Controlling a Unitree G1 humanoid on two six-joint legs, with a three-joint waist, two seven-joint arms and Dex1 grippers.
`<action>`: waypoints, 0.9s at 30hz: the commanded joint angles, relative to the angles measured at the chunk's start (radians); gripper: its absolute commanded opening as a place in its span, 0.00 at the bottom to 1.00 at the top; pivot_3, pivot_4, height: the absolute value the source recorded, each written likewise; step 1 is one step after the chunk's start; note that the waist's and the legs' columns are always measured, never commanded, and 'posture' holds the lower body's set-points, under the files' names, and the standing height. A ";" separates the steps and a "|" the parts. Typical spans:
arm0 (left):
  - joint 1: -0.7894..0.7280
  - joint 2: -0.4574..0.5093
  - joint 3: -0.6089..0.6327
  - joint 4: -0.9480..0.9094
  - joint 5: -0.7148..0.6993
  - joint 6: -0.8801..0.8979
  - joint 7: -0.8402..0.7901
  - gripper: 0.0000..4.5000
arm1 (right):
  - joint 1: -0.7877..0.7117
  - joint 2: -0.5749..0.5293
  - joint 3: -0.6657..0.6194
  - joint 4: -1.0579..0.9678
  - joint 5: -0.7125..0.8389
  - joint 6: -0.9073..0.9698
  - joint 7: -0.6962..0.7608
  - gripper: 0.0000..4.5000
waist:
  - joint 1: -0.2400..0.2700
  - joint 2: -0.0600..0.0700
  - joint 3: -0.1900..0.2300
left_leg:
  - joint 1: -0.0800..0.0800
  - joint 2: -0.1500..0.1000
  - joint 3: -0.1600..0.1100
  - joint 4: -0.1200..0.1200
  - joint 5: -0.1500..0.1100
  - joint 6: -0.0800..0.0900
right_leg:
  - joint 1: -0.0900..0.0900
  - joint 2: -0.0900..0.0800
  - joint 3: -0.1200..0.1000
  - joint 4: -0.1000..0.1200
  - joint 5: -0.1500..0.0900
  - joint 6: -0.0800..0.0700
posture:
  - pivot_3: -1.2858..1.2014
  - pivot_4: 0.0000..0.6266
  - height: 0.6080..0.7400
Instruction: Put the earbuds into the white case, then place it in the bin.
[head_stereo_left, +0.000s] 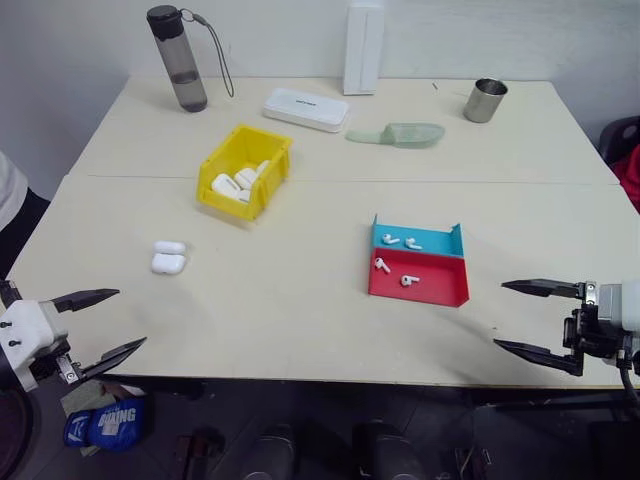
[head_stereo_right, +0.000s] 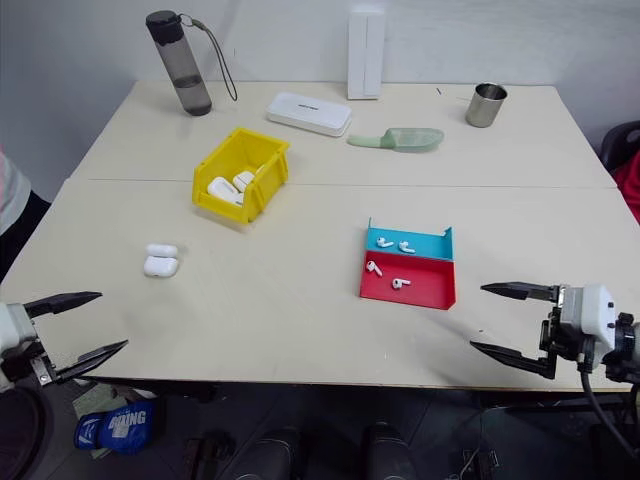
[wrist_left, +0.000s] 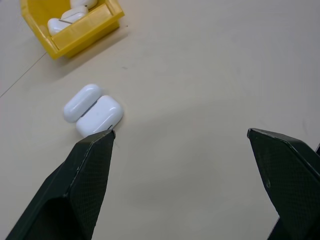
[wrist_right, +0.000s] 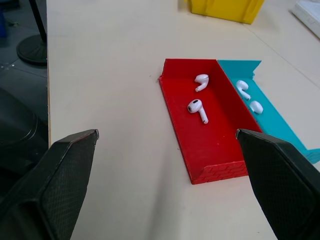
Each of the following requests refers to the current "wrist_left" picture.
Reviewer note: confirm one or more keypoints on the yellow plastic bin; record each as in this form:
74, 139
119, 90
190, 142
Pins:
82, 32

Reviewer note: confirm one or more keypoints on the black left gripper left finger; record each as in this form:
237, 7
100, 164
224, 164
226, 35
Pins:
75, 190

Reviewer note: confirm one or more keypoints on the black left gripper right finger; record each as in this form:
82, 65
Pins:
292, 180

